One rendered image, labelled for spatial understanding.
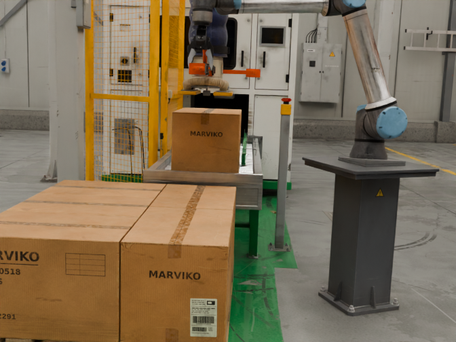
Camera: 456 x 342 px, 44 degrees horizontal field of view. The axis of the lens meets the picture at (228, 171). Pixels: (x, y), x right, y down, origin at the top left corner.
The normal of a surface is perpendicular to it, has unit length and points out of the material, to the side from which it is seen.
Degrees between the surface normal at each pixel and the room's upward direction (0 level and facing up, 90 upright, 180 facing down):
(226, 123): 90
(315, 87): 90
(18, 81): 90
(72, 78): 89
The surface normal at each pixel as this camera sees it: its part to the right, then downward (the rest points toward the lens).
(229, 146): -0.04, 0.15
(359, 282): 0.38, 0.15
